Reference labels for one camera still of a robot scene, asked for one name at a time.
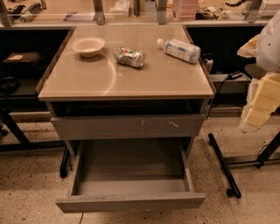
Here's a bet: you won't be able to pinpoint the grey drawer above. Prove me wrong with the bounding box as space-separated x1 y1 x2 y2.
56 138 205 214
51 114 204 140

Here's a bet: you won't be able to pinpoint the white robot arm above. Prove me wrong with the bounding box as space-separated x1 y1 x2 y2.
237 10 280 132

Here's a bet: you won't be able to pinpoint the grey top drawer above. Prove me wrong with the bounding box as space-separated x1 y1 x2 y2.
51 114 204 140

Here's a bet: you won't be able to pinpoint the dark round side table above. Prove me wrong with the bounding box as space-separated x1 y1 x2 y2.
245 63 266 80

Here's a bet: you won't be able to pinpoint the black power adapter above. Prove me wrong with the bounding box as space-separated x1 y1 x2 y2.
227 71 242 80

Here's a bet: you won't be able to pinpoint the black table leg base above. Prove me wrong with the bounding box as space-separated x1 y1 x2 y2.
208 132 280 199

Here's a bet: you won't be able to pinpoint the clear plastic water bottle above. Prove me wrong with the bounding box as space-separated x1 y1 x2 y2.
157 38 200 64

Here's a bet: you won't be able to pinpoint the pink stacked bins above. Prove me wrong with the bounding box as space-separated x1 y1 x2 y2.
171 0 199 21

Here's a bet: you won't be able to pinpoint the crushed silver soda can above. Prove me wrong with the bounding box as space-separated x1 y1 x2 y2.
114 46 145 68

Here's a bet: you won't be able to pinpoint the white bowl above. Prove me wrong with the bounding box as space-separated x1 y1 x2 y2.
71 37 105 58

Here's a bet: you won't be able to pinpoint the black left stand leg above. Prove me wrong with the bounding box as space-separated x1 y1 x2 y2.
59 148 70 179

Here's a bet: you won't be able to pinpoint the black cable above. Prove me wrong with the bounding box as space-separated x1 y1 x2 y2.
205 76 231 121

